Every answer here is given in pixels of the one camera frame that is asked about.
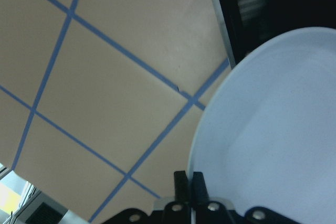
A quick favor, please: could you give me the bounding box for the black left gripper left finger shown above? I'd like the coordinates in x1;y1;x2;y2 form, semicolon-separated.
174;170;190;204

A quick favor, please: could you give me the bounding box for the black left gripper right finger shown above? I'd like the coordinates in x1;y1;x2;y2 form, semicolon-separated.
192;172;209;205

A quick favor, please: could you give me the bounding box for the black plate rack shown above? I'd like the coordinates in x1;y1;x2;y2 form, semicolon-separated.
212;0;335;68

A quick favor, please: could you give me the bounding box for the light blue plate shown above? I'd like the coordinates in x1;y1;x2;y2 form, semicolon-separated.
187;27;335;223

